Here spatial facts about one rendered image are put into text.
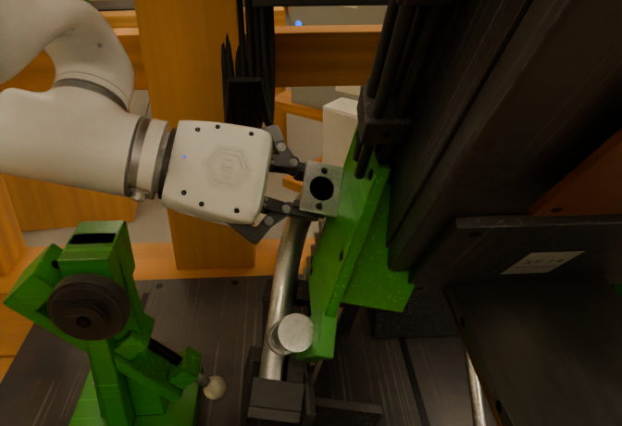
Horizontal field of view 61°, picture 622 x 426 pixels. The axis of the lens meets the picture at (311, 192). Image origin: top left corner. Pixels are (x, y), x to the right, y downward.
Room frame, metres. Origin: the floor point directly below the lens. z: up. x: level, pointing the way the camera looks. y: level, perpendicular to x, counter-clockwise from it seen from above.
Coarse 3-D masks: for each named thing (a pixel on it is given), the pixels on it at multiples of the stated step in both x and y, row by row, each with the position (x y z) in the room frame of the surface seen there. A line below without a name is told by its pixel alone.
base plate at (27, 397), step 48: (144, 288) 0.68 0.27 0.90; (192, 288) 0.68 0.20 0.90; (240, 288) 0.68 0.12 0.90; (48, 336) 0.57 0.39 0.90; (192, 336) 0.57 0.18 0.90; (240, 336) 0.57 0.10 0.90; (336, 336) 0.57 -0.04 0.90; (432, 336) 0.57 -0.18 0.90; (0, 384) 0.48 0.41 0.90; (48, 384) 0.48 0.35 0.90; (240, 384) 0.48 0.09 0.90; (336, 384) 0.48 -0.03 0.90; (384, 384) 0.48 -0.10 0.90; (432, 384) 0.48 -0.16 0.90
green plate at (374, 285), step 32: (352, 160) 0.48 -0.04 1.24; (352, 192) 0.44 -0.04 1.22; (384, 192) 0.40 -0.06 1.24; (352, 224) 0.41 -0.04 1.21; (384, 224) 0.40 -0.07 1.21; (320, 256) 0.47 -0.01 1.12; (352, 256) 0.39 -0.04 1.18; (384, 256) 0.40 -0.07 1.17; (320, 288) 0.43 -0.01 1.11; (352, 288) 0.40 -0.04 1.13; (384, 288) 0.40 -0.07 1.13
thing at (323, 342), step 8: (320, 312) 0.39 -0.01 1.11; (312, 320) 0.41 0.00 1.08; (320, 320) 0.39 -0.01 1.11; (328, 320) 0.39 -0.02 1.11; (336, 320) 0.39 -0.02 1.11; (320, 328) 0.38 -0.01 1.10; (328, 328) 0.38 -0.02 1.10; (336, 328) 0.38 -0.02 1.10; (320, 336) 0.37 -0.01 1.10; (328, 336) 0.37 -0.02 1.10; (312, 344) 0.38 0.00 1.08; (320, 344) 0.37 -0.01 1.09; (328, 344) 0.37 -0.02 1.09; (296, 352) 0.43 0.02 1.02; (304, 352) 0.40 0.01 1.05; (312, 352) 0.37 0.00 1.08; (320, 352) 0.36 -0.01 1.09; (328, 352) 0.36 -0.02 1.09; (304, 360) 0.41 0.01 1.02; (312, 360) 0.40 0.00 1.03
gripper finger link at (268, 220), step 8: (296, 200) 0.47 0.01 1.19; (296, 208) 0.47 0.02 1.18; (320, 208) 0.47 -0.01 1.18; (272, 216) 0.46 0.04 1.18; (280, 216) 0.46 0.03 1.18; (288, 216) 0.48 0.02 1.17; (296, 216) 0.48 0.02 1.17; (304, 216) 0.47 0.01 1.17; (312, 216) 0.47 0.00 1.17; (320, 216) 0.49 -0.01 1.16; (264, 224) 0.46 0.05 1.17; (272, 224) 0.46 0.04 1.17
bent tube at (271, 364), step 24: (312, 168) 0.49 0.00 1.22; (336, 168) 0.50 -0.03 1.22; (312, 192) 0.53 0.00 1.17; (336, 192) 0.48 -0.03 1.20; (336, 216) 0.46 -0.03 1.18; (288, 240) 0.53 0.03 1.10; (288, 264) 0.52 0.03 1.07; (288, 288) 0.50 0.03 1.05; (288, 312) 0.48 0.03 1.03; (264, 360) 0.44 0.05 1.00
